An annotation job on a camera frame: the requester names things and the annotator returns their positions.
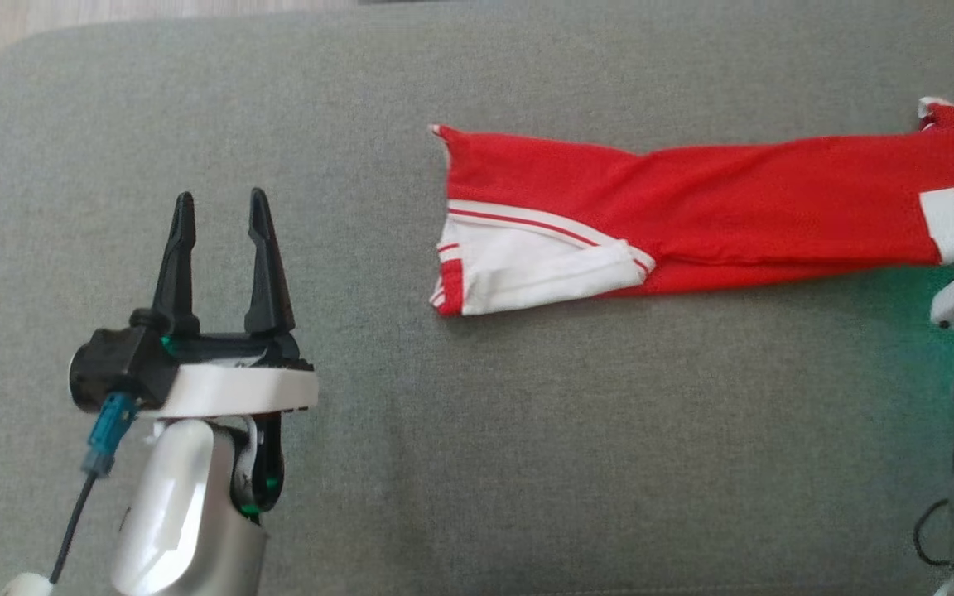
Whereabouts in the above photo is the red jersey with white sleeves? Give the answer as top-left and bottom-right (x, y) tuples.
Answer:
(429, 103), (954, 317)

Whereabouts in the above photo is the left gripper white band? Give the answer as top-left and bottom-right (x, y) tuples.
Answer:
(129, 188), (319, 420)

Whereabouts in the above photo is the left cable with blue plug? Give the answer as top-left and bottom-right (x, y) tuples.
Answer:
(48, 392), (140, 584)

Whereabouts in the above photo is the large grey sofa cushion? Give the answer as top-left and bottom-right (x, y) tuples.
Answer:
(0, 0), (954, 596)

